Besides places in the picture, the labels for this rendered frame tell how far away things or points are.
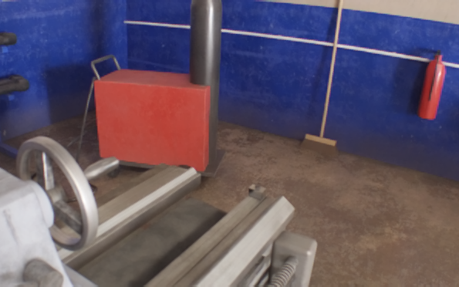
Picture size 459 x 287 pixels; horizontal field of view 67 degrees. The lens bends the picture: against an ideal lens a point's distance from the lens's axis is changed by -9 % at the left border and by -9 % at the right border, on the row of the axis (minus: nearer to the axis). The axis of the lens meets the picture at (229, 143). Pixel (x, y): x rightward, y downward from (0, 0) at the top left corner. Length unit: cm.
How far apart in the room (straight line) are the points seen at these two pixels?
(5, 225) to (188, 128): 219
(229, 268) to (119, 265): 34
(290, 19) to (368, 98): 104
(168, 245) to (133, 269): 14
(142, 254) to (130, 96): 179
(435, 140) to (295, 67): 148
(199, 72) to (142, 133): 62
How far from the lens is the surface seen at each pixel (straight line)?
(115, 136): 294
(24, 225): 62
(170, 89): 264
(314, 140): 370
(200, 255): 95
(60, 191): 71
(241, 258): 95
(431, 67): 332
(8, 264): 62
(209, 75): 266
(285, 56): 378
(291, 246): 114
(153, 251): 115
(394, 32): 349
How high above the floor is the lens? 145
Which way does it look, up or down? 23 degrees down
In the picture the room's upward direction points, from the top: 3 degrees clockwise
